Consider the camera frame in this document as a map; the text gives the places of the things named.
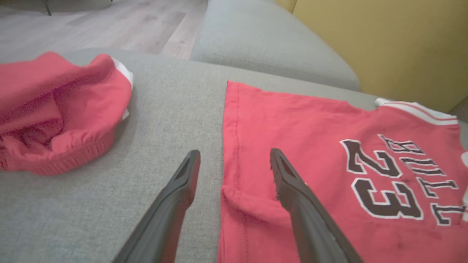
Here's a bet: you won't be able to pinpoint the red number 23 jersey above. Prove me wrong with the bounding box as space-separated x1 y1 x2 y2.
217 80 468 263

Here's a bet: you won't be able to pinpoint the red shorts with white trim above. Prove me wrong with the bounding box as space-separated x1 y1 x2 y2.
0 51 134 176

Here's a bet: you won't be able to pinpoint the yellow sofa cushion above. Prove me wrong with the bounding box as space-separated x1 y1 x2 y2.
292 0 468 113
275 0 298 14

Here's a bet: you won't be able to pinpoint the large grey sofa seat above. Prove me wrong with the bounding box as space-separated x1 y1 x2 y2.
0 47 468 263

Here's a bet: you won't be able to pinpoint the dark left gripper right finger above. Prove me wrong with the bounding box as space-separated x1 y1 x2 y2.
269 148 364 263

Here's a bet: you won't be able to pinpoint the grey sofa cushion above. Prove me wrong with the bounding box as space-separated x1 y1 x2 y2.
190 0 361 92

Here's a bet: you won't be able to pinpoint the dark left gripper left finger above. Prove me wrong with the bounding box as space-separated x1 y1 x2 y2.
112 150 201 263

